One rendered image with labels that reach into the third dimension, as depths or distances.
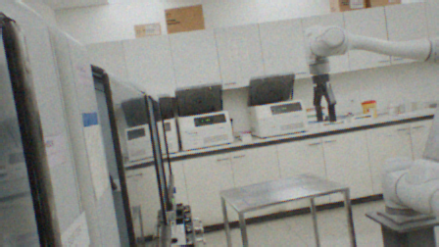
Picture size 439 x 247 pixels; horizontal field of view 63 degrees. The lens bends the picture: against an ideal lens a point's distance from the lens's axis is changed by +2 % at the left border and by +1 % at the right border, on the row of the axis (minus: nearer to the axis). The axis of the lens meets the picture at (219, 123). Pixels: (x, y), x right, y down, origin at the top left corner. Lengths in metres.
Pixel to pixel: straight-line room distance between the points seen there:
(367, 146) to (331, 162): 0.45
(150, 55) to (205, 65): 0.62
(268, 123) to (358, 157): 1.08
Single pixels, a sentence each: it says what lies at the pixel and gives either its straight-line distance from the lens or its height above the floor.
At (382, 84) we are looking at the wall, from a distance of 5.09.
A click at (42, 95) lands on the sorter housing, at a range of 0.31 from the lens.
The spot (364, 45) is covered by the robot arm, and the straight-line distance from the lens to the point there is 1.55.
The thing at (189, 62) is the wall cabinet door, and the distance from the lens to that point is 4.04.
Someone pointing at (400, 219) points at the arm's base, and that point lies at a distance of 1.81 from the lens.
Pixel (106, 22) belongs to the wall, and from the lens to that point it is 4.54.
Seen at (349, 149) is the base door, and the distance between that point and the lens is 4.18.
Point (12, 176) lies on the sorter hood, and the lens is 0.21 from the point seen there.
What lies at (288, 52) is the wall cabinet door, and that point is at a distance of 4.25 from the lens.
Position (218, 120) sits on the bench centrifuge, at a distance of 3.77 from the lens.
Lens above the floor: 1.33
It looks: 3 degrees down
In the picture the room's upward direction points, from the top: 9 degrees counter-clockwise
